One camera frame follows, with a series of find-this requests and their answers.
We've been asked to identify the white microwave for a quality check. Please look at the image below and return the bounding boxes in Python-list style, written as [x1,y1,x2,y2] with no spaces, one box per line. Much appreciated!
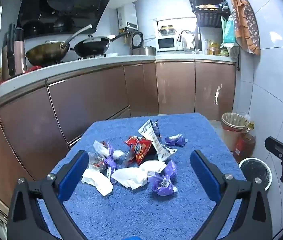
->
[156,35,183,53]

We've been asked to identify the green plastic bag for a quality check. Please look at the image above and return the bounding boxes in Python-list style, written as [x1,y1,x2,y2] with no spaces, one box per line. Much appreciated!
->
[221,16,237,44]

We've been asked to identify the brown kitchen cabinets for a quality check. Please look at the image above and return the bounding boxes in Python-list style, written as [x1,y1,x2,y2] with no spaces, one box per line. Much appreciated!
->
[0,59,237,222]

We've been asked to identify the steel faucet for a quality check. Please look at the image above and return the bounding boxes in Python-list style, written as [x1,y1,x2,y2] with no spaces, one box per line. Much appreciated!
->
[177,29,197,53]

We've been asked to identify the wicker waste basket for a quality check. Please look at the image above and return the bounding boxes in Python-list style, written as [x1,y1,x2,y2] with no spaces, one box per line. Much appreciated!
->
[221,112,249,152]

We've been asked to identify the white round bin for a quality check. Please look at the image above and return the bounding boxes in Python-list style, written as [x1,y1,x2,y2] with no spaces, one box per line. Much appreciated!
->
[238,157,273,191]

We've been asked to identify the red snack packet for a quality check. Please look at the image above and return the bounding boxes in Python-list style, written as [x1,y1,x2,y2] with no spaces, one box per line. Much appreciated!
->
[124,135,157,165]

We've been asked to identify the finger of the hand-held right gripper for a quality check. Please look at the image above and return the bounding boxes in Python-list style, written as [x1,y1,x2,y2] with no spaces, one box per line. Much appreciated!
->
[265,136,283,158]

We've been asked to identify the white black-print packet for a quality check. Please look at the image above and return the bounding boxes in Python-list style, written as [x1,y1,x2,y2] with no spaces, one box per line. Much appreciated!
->
[138,119,177,162]

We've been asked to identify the black range hood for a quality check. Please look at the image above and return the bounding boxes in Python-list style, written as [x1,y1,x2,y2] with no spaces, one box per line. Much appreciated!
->
[16,0,115,40]

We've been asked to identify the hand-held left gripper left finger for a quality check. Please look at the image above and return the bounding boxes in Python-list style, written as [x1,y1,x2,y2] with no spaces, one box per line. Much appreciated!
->
[8,150,89,240]

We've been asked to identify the cooking oil bottle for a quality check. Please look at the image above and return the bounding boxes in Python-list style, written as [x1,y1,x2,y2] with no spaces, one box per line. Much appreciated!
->
[232,121,257,165]

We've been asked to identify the glass pot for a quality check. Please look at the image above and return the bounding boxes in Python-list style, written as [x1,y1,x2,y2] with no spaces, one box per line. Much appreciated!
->
[158,24,177,37]

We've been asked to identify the white water heater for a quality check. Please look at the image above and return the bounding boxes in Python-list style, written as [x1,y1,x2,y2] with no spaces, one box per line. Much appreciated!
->
[117,4,138,30]

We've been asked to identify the white tissue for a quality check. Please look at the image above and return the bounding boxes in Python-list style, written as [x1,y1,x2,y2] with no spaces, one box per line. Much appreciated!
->
[81,168,114,196]
[111,167,148,190]
[139,160,167,174]

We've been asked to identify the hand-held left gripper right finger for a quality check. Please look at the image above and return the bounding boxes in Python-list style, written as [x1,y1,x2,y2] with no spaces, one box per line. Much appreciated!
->
[190,150,273,240]

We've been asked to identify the steel pot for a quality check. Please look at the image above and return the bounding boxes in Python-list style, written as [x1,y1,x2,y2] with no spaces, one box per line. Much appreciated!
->
[132,46,157,56]

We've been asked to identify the rice cooker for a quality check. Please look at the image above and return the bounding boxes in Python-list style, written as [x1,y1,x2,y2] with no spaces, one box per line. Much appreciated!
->
[131,31,145,51]

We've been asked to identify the yellow food packets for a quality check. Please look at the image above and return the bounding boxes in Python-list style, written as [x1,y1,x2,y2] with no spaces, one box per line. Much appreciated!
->
[205,39,230,57]

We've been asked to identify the orange patterned apron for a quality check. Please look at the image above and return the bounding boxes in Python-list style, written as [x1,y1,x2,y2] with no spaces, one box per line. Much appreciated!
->
[227,0,261,56]

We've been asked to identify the pink thermos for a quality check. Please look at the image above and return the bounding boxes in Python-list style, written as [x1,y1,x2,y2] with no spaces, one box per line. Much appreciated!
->
[13,27,28,75]

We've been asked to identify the purple and white wrapper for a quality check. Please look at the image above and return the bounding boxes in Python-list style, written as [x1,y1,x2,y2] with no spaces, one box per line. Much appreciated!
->
[93,140,125,159]

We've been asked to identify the brass-coloured wok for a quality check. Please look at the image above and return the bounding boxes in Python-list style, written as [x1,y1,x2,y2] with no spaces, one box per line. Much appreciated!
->
[26,24,93,67]

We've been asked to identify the blue towel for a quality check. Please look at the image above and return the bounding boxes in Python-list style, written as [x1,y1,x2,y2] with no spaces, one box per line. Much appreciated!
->
[38,112,247,240]

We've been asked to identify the black frying pan with lid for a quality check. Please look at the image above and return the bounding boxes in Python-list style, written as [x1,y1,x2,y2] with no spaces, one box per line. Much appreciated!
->
[70,32,130,58]

